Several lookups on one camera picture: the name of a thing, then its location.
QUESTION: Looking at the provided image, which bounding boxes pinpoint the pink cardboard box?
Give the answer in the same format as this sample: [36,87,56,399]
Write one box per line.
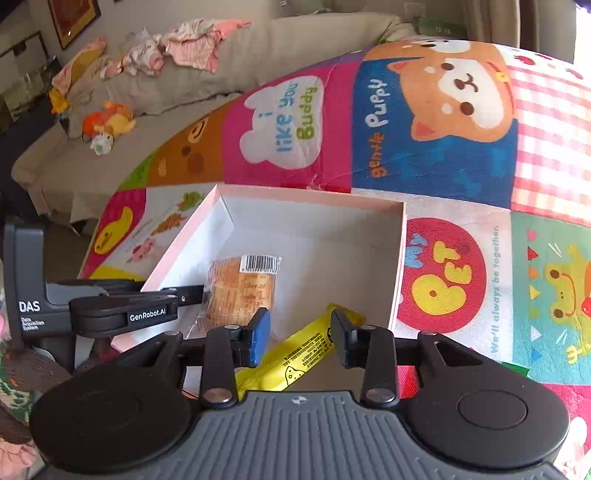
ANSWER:
[111,183,408,370]

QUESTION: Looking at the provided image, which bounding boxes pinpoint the pink patterned clothes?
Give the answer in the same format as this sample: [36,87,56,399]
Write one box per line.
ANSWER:
[159,18,253,73]

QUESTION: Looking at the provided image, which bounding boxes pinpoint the beige sofa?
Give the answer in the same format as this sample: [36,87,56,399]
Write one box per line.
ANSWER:
[11,13,419,223]

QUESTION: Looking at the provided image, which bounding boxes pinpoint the pink and yellow cloth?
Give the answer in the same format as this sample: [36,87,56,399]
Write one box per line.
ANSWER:
[49,37,110,115]

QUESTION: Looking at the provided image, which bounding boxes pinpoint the beige curtain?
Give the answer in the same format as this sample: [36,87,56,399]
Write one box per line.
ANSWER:
[462,0,578,63]

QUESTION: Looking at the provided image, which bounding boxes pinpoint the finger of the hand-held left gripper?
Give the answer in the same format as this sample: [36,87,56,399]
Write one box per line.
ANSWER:
[69,294,181,339]
[97,279,206,306]

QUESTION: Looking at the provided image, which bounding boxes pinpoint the small white toy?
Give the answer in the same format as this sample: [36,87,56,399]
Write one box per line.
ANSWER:
[89,131,115,156]

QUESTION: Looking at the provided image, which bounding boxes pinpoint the yellow snack packet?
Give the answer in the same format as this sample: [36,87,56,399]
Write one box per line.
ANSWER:
[235,302,366,393]

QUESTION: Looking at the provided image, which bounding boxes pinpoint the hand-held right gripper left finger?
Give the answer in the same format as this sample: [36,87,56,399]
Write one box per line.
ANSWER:
[115,308,271,409]

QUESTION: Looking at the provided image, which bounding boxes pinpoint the orange plush toy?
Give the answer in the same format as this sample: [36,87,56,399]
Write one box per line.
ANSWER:
[82,100,138,138]

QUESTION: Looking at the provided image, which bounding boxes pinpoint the orange bread packet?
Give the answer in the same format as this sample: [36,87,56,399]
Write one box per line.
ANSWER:
[202,254,283,326]

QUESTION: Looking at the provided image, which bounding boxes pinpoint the framed wall picture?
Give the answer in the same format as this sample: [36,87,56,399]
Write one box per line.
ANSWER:
[46,0,103,51]

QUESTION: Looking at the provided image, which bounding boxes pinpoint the white floral clothes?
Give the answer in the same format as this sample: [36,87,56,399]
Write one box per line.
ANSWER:
[121,28,166,77]

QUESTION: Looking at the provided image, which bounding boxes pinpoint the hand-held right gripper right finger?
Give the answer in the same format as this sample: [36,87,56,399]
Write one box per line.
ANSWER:
[329,309,491,409]

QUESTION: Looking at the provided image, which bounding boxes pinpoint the colourful printed play mat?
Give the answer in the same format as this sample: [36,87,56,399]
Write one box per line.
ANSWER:
[78,39,591,480]

